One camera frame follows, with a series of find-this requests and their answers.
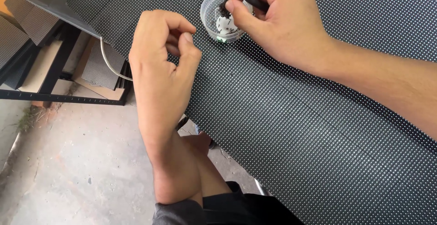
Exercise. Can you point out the person's left hand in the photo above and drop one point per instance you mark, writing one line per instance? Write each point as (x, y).
(153, 68)

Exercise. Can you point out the pile of small black screws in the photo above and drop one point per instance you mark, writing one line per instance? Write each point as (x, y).
(223, 9)

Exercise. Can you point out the metal stool leg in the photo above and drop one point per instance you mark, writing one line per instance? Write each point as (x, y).
(263, 187)

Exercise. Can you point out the clear plastic cup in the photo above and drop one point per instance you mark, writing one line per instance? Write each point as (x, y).
(211, 16)

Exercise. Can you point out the white round magnet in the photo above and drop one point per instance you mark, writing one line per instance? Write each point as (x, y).
(226, 24)

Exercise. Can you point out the person's grey sleeve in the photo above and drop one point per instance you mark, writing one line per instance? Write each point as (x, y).
(177, 214)

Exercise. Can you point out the large black dotted LED panel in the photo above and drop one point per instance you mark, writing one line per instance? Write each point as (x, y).
(324, 143)

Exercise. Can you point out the black metal rack with panels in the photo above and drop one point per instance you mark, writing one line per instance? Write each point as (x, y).
(44, 54)

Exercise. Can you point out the person's right hand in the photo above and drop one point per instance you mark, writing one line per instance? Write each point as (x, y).
(290, 27)

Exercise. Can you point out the person's leg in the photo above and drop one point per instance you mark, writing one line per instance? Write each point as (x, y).
(210, 170)

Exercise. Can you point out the person's black shorts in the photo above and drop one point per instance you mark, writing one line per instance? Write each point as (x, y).
(249, 209)

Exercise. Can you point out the small green part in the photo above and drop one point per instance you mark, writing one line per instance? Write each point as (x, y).
(222, 39)

